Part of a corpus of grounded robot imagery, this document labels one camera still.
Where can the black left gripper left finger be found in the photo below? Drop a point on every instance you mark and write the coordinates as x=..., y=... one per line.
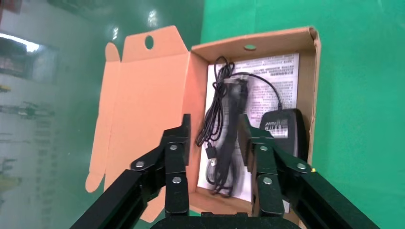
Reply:
x=174, y=177

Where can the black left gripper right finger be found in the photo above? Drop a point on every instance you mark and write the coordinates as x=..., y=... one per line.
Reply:
x=267, y=186

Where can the brown cardboard box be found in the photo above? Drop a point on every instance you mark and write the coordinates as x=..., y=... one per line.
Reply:
x=148, y=94

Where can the white printed paper sheet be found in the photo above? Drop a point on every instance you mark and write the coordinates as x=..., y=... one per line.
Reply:
x=269, y=79

